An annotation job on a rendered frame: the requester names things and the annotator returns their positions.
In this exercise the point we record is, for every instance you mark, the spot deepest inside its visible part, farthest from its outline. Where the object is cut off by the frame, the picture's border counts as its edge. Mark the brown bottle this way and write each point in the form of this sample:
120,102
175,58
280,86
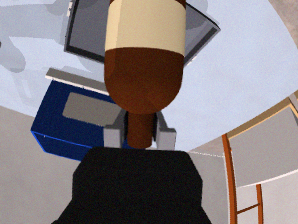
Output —
144,60

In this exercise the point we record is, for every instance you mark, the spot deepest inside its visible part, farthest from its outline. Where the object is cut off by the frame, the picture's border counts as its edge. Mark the blue plastic crate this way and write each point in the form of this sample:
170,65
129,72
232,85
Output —
72,114

